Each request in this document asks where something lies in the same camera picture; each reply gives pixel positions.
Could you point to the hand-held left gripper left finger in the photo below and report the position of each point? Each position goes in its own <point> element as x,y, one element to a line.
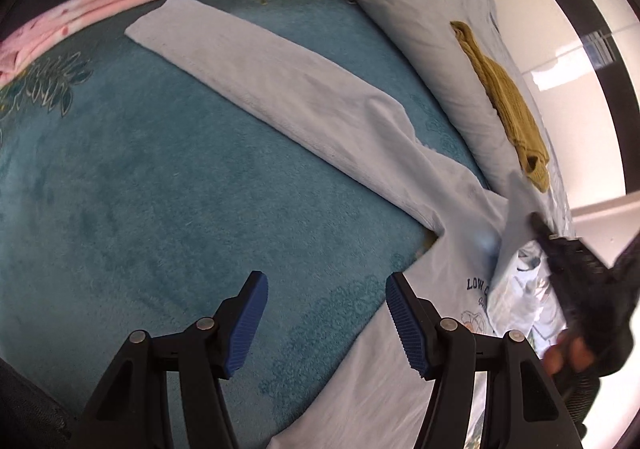
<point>245,324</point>

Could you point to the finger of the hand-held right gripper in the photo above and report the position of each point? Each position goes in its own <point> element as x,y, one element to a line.
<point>541,226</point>

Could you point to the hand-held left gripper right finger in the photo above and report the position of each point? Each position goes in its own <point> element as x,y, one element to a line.
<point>410,324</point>

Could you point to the light blue shirt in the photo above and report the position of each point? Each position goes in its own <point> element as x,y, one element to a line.
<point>300,94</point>

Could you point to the person's right hand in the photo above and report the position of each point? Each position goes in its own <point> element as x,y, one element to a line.
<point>570,356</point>

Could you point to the olive green knitted sweater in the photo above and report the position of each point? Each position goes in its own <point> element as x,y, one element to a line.
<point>510,114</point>

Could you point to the teal floral plush blanket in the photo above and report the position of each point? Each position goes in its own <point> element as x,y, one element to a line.
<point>150,204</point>

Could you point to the white wardrobe with black stripe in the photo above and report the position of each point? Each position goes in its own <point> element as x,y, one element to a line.
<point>550,29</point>

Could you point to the dark cloth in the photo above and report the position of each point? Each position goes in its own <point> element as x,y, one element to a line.
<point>25,409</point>

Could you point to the light blue floral duvet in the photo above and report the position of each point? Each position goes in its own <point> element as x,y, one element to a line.
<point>410,4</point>

